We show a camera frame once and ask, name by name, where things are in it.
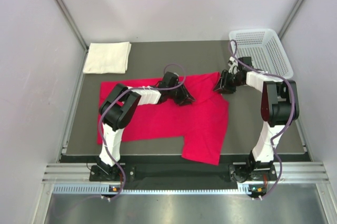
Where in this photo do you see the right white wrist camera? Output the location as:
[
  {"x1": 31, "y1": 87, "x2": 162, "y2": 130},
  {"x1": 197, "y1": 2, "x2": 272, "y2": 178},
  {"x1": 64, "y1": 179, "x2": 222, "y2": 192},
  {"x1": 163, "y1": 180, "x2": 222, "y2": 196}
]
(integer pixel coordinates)
[{"x1": 228, "y1": 56, "x2": 238, "y2": 75}]

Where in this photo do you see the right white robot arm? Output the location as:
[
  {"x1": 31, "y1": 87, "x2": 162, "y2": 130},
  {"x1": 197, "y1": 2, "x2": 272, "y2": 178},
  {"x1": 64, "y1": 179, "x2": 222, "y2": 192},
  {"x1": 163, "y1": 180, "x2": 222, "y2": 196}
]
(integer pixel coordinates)
[{"x1": 213, "y1": 56, "x2": 300, "y2": 180}]

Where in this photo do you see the pink red t shirt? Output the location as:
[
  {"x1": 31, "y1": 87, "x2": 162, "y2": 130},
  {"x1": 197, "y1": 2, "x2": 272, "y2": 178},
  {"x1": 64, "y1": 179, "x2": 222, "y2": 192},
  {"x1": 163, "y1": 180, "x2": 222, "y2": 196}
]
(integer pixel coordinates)
[{"x1": 96, "y1": 72, "x2": 230, "y2": 166}]

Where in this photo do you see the left aluminium frame post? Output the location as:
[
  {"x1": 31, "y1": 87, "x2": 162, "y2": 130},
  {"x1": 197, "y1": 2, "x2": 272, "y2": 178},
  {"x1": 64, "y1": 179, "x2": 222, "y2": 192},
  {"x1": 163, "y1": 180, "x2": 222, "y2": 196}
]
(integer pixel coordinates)
[{"x1": 36, "y1": 0, "x2": 89, "y2": 50}]

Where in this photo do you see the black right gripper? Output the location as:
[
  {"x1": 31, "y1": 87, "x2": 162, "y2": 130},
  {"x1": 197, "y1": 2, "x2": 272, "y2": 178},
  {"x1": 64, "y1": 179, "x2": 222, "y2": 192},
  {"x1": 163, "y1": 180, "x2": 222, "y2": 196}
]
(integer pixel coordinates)
[{"x1": 213, "y1": 69, "x2": 244, "y2": 94}]

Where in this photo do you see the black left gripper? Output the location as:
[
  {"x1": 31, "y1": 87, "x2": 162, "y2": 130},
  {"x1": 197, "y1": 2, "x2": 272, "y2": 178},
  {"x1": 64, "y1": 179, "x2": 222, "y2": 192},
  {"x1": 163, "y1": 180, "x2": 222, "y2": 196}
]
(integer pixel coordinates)
[{"x1": 167, "y1": 82, "x2": 195, "y2": 106}]

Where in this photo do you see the white perforated plastic basket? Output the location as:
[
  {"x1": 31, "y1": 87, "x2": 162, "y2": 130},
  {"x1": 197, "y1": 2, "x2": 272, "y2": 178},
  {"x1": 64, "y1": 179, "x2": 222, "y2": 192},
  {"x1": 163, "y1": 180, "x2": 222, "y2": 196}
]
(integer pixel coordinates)
[{"x1": 229, "y1": 28, "x2": 293, "y2": 79}]

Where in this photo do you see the right aluminium frame post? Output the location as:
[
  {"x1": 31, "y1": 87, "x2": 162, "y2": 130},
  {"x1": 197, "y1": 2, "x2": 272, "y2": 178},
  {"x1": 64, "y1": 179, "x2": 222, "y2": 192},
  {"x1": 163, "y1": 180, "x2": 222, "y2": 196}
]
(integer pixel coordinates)
[{"x1": 278, "y1": 0, "x2": 305, "y2": 40}]

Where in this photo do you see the folded cream white t shirt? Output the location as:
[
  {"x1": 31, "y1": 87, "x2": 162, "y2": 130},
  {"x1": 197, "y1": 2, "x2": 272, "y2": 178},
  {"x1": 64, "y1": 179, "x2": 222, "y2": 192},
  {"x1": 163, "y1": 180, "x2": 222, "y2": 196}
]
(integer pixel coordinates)
[{"x1": 83, "y1": 42, "x2": 132, "y2": 74}]

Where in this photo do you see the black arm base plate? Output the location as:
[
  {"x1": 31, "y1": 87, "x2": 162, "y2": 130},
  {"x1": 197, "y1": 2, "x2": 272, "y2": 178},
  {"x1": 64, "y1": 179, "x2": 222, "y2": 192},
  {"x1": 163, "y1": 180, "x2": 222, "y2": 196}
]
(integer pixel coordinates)
[{"x1": 89, "y1": 161, "x2": 277, "y2": 184}]

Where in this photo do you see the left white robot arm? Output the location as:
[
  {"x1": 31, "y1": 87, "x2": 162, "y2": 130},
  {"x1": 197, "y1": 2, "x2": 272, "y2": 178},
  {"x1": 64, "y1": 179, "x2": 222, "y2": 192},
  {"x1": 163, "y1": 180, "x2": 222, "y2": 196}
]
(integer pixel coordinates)
[{"x1": 97, "y1": 72, "x2": 195, "y2": 180}]

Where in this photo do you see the aluminium frame post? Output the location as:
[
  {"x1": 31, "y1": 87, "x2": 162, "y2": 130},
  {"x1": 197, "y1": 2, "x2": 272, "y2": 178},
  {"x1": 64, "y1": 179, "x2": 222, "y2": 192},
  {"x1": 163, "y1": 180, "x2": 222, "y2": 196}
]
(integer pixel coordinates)
[
  {"x1": 278, "y1": 0, "x2": 305, "y2": 40},
  {"x1": 36, "y1": 0, "x2": 89, "y2": 50}
]

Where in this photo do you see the slotted grey cable duct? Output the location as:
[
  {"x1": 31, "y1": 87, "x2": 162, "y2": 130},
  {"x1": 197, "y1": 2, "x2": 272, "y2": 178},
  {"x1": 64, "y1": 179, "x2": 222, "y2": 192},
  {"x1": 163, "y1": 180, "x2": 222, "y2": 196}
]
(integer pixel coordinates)
[{"x1": 53, "y1": 184, "x2": 263, "y2": 196}]

